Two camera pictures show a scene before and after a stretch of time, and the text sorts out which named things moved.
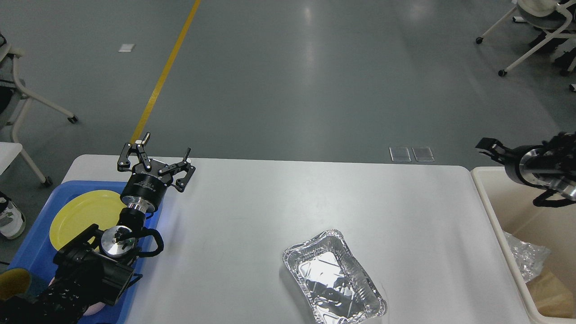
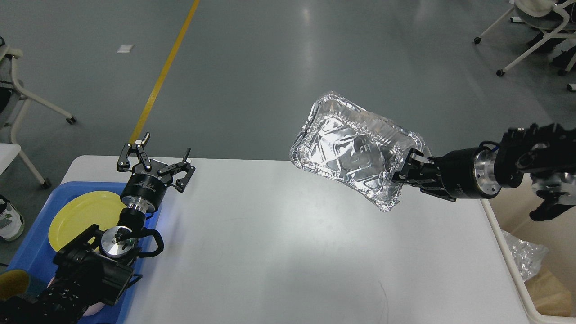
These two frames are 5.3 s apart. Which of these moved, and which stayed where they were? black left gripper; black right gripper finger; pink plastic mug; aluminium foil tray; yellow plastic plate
Moved: black right gripper finger; aluminium foil tray
Stayed: pink plastic mug; yellow plastic plate; black left gripper
